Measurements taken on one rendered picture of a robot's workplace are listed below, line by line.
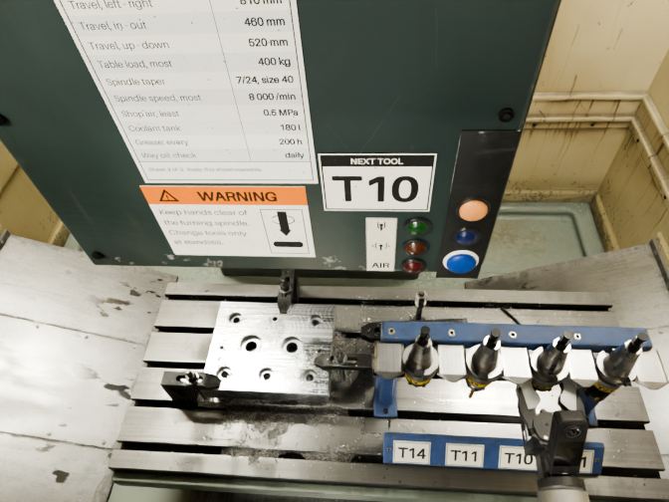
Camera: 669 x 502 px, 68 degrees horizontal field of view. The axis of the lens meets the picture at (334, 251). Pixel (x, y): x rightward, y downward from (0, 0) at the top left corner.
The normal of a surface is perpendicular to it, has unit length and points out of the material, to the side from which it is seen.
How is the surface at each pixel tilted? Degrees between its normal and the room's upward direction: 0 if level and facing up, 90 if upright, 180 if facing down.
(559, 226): 0
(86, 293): 24
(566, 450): 64
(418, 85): 90
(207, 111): 90
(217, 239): 90
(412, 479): 0
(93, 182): 90
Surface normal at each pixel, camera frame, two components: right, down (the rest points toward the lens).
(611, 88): -0.07, 0.79
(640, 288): -0.47, -0.56
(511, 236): -0.06, -0.61
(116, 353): 0.35, -0.56
